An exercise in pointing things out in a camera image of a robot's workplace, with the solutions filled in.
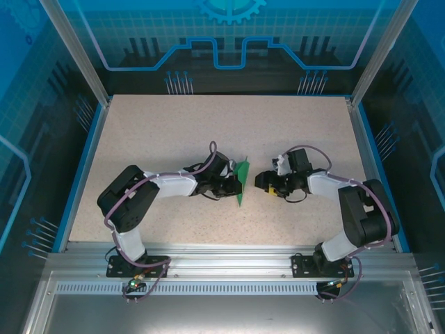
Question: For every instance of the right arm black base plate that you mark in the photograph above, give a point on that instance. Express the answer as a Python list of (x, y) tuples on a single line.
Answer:
[(301, 266)]

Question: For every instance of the green paper sheet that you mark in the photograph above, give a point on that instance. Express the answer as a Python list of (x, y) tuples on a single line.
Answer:
[(242, 174)]

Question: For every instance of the aluminium frame rail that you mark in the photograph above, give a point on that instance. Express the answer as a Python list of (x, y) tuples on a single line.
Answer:
[(226, 261)]

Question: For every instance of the steel sheet tray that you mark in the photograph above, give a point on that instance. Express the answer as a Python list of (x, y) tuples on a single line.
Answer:
[(222, 313)]

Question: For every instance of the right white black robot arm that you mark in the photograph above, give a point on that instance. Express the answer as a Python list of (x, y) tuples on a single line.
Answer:
[(321, 184)]

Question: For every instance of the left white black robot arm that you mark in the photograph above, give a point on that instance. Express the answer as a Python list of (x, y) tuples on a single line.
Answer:
[(174, 186)]

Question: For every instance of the blue table edge strip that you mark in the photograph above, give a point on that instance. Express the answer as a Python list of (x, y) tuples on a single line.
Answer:
[(370, 139), (82, 174)]

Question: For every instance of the aluminium corner post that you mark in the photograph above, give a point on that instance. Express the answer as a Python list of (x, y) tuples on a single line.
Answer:
[(380, 52), (78, 52)]

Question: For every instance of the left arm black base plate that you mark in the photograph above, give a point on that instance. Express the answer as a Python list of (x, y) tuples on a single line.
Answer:
[(116, 267)]

